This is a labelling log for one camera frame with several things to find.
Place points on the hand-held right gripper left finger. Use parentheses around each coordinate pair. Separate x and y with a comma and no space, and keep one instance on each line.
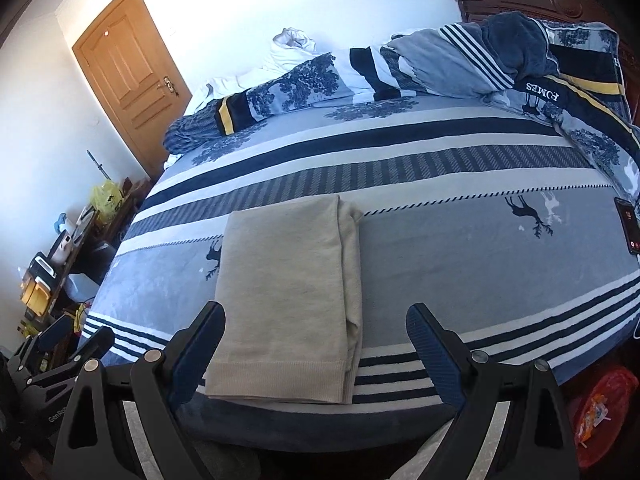
(195,355)

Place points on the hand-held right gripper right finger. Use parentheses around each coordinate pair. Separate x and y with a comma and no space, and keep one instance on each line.
(435,355)

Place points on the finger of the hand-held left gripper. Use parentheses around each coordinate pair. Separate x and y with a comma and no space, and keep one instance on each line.
(57,332)
(97,342)

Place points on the beige knit sweater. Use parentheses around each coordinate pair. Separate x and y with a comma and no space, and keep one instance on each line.
(280,285)

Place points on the yellow and black case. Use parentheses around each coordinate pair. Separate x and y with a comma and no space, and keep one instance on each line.
(40,290)

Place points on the white plastic tub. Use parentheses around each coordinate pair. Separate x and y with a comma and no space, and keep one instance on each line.
(82,287)

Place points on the dark wooden side table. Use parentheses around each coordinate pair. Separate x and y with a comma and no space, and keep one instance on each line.
(82,240)

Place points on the blue striped deer-print bed sheet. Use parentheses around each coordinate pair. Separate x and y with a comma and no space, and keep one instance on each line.
(450,260)

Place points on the dark grey blanket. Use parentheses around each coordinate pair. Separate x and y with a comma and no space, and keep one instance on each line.
(300,425)

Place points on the yellow plastic bag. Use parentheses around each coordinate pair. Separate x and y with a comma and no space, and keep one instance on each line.
(107,200)

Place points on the red plastic bag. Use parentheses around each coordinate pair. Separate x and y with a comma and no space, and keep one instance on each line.
(605,400)

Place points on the blue striped pillow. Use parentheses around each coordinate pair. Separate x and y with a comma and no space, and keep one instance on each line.
(192,132)

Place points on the black smartphone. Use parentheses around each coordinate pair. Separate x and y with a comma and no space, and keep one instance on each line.
(629,225)

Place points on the wooden door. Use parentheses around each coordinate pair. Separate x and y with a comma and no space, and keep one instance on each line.
(130,70)

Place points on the grey striped jacket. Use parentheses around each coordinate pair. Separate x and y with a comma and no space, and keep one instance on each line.
(450,65)

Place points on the blue tree-print duvet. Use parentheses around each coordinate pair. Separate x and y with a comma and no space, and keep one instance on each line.
(300,80)

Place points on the white crumpled cloth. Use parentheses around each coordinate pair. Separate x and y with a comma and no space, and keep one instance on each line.
(290,47)

